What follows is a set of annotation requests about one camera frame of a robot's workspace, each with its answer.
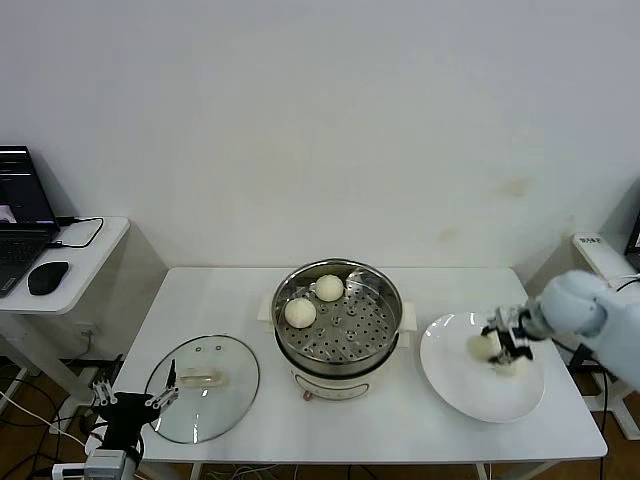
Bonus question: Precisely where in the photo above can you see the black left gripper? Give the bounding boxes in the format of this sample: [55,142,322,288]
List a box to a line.
[91,358,180,451]

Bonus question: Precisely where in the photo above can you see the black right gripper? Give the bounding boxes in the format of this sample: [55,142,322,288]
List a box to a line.
[480,307,534,366]

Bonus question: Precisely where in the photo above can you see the white steamed baozi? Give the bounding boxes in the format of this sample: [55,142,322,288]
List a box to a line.
[314,274,345,302]
[466,334,501,364]
[492,360,527,378]
[284,298,318,329]

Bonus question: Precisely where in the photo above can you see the glass lid with cream handle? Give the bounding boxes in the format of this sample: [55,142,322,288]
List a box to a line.
[143,333,262,445]

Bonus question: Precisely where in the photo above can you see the stainless steel steamer basket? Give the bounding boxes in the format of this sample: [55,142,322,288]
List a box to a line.
[272,257,404,377]

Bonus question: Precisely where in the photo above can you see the white round plate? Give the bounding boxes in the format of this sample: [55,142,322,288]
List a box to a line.
[419,312,546,424]

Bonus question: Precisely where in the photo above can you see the white side desk with label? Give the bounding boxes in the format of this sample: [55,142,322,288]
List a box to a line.
[571,232,640,441]

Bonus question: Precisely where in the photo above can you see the black computer mouse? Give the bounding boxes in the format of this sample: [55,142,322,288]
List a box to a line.
[27,260,71,297]

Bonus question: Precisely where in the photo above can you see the cream electric cooker pot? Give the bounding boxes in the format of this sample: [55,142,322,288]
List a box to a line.
[256,293,419,404]

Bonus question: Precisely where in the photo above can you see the dark laptop with lit screen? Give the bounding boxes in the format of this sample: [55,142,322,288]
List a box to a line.
[624,209,640,274]

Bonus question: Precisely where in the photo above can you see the silver flat external drive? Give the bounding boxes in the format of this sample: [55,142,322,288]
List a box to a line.
[59,223,99,247]

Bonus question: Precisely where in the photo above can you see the black open laptop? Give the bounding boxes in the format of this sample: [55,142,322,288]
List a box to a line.
[0,145,62,299]

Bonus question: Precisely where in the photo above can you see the black cable with inline adapter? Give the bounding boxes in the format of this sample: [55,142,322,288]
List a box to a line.
[569,344,614,441]

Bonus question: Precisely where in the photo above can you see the white floor cable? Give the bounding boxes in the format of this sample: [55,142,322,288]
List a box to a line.
[0,389,84,446]

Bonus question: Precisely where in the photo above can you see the thin white cables under table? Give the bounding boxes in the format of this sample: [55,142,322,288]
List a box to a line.
[204,463,281,480]

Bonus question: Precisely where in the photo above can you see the black laptop cable with adapter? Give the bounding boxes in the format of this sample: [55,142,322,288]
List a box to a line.
[48,215,106,250]

